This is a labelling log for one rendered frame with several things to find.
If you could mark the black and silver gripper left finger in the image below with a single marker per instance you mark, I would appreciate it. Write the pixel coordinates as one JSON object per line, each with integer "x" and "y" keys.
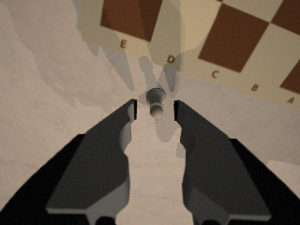
{"x": 87, "y": 179}

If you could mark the brown and cream chessboard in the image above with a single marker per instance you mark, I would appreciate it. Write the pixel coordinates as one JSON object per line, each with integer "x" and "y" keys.
{"x": 251, "y": 46}

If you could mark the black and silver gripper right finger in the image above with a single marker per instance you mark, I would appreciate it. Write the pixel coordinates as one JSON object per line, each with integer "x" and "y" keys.
{"x": 224, "y": 181}

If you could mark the white pawn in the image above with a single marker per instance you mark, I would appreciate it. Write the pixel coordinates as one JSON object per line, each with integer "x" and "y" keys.
{"x": 156, "y": 98}

